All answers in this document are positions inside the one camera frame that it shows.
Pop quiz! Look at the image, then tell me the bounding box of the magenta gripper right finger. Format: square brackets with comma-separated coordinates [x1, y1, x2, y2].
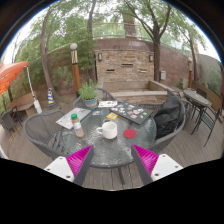
[131, 145, 158, 185]

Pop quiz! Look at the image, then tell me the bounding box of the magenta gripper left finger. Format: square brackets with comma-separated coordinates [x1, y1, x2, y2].
[66, 145, 94, 186]

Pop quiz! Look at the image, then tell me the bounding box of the grey wicker chair right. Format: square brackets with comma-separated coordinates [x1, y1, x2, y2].
[139, 102, 186, 153]

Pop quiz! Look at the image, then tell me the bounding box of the plastic bottle with green cap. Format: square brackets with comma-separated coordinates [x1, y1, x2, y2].
[71, 114, 84, 138]

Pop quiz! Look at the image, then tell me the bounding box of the red round coaster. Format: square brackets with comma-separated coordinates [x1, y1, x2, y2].
[123, 129, 136, 139]

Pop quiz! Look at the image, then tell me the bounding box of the round glass patio table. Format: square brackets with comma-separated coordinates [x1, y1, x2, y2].
[62, 108, 156, 168]

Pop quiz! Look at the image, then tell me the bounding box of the silver laptop with stickers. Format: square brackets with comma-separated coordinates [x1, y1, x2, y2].
[56, 107, 91, 129]

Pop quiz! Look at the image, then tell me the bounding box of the black backpack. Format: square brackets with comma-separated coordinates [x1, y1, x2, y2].
[154, 96, 185, 139]

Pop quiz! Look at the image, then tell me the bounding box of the white ceramic mug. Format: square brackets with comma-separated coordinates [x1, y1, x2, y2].
[96, 121, 117, 139]

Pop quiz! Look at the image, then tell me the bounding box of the grey wicker chair left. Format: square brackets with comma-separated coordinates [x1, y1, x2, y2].
[24, 110, 69, 159]

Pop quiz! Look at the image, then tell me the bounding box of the small sticker card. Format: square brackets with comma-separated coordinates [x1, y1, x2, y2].
[93, 110, 104, 116]

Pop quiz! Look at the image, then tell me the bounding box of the yellow card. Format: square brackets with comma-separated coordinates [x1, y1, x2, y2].
[107, 113, 118, 119]

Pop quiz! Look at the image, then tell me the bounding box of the white paper sheet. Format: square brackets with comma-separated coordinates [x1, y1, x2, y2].
[98, 101, 117, 108]

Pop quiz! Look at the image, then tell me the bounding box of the blue yellow striped cone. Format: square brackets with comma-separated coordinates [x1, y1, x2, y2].
[48, 88, 55, 105]

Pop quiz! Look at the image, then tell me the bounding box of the potted green plant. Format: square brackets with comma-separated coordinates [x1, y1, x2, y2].
[78, 79, 97, 110]

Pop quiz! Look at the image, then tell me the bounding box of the black metal chair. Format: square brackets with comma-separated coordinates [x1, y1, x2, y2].
[195, 107, 221, 139]

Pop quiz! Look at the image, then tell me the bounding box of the wooden bench left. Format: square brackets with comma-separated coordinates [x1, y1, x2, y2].
[9, 93, 36, 116]

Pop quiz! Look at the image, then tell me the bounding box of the orange patio umbrella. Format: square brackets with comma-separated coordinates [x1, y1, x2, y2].
[0, 61, 28, 95]

